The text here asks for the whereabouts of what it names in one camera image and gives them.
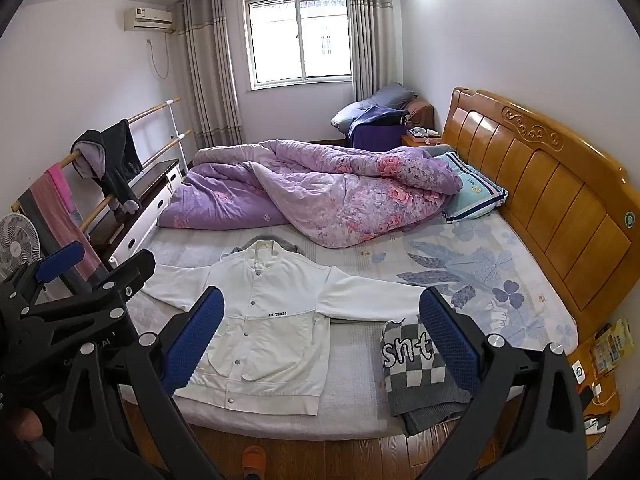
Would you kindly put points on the white standing fan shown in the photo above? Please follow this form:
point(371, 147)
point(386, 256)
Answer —
point(15, 245)

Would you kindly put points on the grey banded curtain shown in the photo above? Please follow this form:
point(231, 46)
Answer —
point(372, 35)
point(210, 70)

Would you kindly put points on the purple floral quilt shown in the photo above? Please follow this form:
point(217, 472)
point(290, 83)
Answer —
point(310, 185)

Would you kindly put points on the white snap-button jacket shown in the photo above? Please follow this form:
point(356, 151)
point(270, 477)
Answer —
point(280, 340)

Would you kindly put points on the orange slipper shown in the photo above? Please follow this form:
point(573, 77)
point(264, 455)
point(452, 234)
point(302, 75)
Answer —
point(254, 462)

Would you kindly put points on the purple covered chair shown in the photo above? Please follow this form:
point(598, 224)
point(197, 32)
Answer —
point(375, 135)

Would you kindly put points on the white framed window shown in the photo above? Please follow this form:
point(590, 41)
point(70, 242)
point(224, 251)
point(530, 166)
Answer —
point(300, 35)

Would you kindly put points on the yellow packet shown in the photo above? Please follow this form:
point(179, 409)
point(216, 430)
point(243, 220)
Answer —
point(612, 345)

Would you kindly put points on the grey checkered knit sweater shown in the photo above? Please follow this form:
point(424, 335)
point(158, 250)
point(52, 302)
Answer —
point(407, 380)

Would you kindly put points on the wooden bar clothes rack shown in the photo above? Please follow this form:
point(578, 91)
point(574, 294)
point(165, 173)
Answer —
point(150, 108)

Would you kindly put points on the white dresser with dark top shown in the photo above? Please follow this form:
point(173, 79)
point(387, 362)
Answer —
point(145, 210)

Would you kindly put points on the tissue box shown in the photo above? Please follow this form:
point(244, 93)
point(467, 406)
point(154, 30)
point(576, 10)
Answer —
point(420, 132)

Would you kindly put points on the white round-button device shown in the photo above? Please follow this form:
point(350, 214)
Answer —
point(580, 372)

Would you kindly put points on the dark hooded sweatshirt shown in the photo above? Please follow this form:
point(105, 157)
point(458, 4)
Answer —
point(117, 150)

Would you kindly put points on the person's left hand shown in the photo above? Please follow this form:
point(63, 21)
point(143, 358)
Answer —
point(27, 422)

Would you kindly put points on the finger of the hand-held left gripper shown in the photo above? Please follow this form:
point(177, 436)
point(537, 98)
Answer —
point(132, 267)
point(60, 261)

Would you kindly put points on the wooden bed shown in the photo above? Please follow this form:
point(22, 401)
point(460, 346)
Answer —
point(550, 185)

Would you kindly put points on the blue striped pillow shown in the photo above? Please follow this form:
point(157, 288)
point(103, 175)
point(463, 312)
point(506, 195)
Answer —
point(475, 190)

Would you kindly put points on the wooden nightstand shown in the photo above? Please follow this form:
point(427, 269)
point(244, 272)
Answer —
point(417, 141)
point(610, 395)

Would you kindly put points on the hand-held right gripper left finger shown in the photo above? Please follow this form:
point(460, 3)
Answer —
point(196, 340)

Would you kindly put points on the grey pink striped towel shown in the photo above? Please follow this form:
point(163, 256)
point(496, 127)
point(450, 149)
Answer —
point(50, 220)

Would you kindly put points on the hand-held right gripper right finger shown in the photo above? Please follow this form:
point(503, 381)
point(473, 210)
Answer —
point(450, 335)

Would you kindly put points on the white wall air conditioner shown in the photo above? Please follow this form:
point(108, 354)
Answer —
point(147, 17)

